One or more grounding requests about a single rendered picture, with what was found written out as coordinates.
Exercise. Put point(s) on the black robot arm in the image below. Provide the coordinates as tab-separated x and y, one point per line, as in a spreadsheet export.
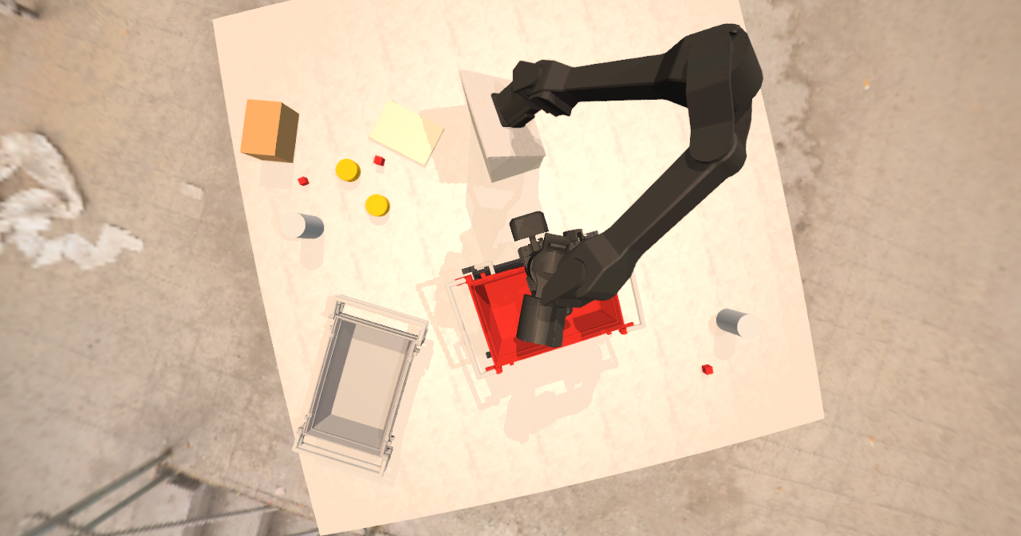
713	73

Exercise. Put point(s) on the grey cylinder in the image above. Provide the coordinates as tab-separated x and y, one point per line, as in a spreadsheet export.
741	324
296	225

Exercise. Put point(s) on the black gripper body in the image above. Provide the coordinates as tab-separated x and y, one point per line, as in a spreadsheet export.
527	226

